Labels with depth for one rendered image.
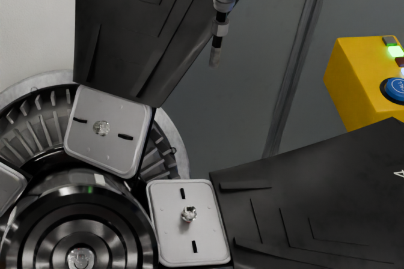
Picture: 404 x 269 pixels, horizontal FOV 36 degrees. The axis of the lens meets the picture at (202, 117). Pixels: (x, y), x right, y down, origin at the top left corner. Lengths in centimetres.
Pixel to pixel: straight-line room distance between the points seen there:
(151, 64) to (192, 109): 99
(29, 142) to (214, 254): 22
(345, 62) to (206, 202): 44
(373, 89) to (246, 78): 60
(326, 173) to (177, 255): 18
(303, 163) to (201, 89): 85
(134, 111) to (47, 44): 26
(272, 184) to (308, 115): 103
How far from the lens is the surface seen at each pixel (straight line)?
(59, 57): 74
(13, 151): 62
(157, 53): 50
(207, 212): 56
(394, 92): 89
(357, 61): 94
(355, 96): 92
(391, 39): 99
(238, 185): 58
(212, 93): 146
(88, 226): 48
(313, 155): 63
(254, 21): 134
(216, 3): 38
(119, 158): 51
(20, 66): 74
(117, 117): 52
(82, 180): 48
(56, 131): 63
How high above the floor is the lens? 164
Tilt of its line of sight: 46 degrees down
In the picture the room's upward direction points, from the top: 9 degrees clockwise
